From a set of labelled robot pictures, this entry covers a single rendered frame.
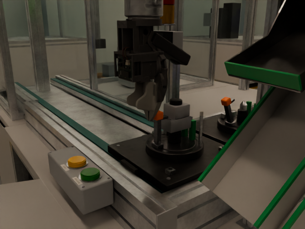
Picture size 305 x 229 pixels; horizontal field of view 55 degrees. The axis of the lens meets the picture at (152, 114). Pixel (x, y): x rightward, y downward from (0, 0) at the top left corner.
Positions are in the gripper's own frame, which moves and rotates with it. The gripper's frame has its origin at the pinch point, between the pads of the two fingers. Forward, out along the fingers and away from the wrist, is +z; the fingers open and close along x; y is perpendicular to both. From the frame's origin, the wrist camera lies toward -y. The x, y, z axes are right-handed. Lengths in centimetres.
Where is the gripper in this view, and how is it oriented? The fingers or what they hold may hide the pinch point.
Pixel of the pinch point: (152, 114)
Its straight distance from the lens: 64.8
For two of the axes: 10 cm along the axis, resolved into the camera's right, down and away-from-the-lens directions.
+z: 0.0, 9.5, 3.0
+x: 5.9, 2.5, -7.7
